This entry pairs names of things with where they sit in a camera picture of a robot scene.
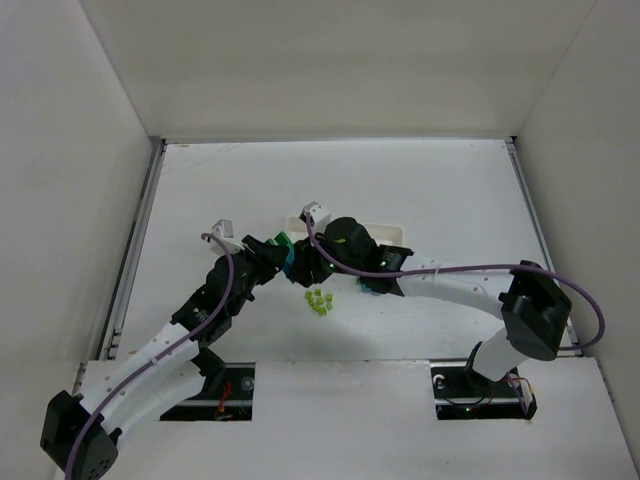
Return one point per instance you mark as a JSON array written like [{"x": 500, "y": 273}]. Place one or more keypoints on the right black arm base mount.
[{"x": 458, "y": 397}]

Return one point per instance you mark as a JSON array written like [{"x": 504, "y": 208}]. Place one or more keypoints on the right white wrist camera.
[{"x": 315, "y": 214}]

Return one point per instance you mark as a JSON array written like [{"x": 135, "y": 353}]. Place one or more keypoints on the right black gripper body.
[{"x": 308, "y": 262}]

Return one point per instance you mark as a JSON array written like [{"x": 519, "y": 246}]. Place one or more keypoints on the white three-compartment tray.
[{"x": 381, "y": 233}]

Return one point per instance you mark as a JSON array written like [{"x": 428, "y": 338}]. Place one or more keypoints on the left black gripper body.
[{"x": 258, "y": 256}]

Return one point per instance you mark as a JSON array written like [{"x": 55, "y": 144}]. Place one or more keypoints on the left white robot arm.
[{"x": 83, "y": 432}]

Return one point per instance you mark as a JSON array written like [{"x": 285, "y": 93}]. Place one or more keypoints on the lime small lego pile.
[{"x": 319, "y": 301}]

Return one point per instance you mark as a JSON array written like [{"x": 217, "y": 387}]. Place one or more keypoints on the green long lego brick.
[{"x": 280, "y": 239}]

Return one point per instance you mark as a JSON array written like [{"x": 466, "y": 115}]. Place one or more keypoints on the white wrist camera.
[
  {"x": 223, "y": 231},
  {"x": 315, "y": 214}
]

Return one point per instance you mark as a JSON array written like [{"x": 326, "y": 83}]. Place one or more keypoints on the cyan lego brick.
[{"x": 287, "y": 267}]

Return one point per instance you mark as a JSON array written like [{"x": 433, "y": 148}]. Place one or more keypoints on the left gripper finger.
[
  {"x": 262, "y": 272},
  {"x": 259, "y": 248}
]

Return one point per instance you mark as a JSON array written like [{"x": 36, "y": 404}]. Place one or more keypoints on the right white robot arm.
[{"x": 531, "y": 306}]

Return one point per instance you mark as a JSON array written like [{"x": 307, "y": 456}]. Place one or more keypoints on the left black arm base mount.
[{"x": 229, "y": 399}]

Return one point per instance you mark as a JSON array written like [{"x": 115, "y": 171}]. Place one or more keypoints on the small green cyan lego stack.
[{"x": 365, "y": 288}]

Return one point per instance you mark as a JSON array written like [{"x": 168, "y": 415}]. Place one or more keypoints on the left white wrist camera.
[{"x": 223, "y": 231}]

